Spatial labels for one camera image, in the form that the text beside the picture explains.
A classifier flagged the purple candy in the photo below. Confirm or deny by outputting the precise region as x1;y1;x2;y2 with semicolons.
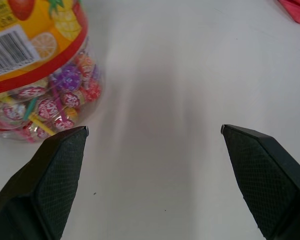
55;62;84;92

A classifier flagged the red cloth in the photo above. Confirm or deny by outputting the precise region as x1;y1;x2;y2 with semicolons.
275;0;300;25

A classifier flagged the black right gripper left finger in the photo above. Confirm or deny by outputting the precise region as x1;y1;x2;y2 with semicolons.
0;125;90;240

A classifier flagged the red and white candy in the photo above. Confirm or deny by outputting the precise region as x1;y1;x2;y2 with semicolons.
37;98;62;122

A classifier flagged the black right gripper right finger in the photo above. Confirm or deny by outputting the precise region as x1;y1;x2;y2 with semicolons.
220;124;300;240

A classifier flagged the clear plastic lollipop jar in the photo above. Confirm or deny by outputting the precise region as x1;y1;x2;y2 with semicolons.
0;0;107;144

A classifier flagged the orange-red candy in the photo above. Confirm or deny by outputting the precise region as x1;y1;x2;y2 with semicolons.
74;53;96;76

